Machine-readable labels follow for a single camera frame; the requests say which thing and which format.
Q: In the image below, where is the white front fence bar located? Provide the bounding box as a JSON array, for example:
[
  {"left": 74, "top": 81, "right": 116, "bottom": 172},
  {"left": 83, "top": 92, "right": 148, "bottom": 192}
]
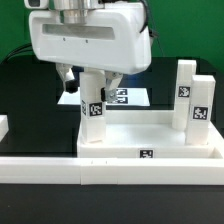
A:
[{"left": 0, "top": 157, "right": 224, "bottom": 185}]

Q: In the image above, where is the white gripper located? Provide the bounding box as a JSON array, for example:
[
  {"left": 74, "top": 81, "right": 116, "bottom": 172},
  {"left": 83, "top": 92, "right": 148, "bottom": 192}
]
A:
[{"left": 27, "top": 2, "right": 151, "bottom": 102}]

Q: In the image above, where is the white left fence bar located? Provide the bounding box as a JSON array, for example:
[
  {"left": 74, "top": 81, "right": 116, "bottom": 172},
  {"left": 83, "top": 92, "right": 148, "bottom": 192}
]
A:
[{"left": 0, "top": 115, "right": 9, "bottom": 142}]

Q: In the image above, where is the black cable bundle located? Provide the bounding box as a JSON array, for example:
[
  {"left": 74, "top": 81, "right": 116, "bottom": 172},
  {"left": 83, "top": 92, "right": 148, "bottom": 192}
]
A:
[{"left": 2, "top": 43, "right": 34, "bottom": 64}]

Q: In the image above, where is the white desk top tray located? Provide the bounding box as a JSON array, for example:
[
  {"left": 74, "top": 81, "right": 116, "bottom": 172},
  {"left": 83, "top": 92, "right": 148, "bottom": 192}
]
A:
[{"left": 77, "top": 110, "right": 224, "bottom": 159}]

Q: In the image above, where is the white fence bar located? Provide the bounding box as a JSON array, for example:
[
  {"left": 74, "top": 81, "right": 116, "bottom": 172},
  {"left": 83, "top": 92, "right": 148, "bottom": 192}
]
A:
[
  {"left": 0, "top": 115, "right": 9, "bottom": 142},
  {"left": 0, "top": 157, "right": 224, "bottom": 185}
]

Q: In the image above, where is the fiducial marker sheet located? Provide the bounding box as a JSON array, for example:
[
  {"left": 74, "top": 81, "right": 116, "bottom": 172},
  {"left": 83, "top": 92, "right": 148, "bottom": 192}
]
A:
[{"left": 58, "top": 88, "right": 150, "bottom": 106}]

